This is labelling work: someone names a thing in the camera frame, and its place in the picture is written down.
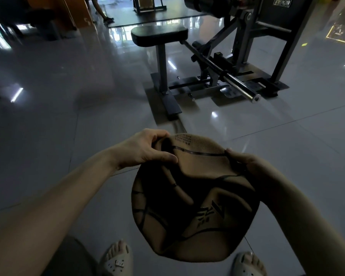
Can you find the beige foam slipper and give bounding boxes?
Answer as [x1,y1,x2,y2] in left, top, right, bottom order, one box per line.
[99,240,133,276]
[232,251,267,276]

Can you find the grey steel gym machine frame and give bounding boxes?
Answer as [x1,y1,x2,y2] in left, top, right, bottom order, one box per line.
[145,0,317,121]

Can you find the person's right forearm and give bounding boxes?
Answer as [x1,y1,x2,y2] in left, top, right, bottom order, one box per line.
[259,167,345,276]

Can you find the dark gym equipment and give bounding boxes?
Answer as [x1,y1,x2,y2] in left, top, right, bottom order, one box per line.
[0,3,58,41]

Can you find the person's right hand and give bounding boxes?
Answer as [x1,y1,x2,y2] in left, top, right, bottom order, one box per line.
[225,148,278,196]

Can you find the chrome barbell sleeve bar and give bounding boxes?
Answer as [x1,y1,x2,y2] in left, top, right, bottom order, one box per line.
[181,40,262,103]

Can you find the person's left forearm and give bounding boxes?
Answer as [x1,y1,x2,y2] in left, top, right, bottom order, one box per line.
[0,148,120,276]

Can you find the person's grey shorts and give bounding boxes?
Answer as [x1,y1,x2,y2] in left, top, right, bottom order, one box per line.
[43,236,100,276]

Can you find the black padded machine seat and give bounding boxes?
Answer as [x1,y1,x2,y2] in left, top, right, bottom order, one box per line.
[131,25,189,48]

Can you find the person's left hand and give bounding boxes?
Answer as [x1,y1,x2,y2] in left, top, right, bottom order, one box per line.
[112,128,179,171]

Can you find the black roller pad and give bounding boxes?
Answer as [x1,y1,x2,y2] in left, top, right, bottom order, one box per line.
[184,0,242,19]

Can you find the dark background gym machine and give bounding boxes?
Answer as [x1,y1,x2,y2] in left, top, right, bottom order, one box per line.
[132,0,167,15]

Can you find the deflated brown basketball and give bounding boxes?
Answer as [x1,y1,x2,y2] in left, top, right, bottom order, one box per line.
[131,133,261,263]

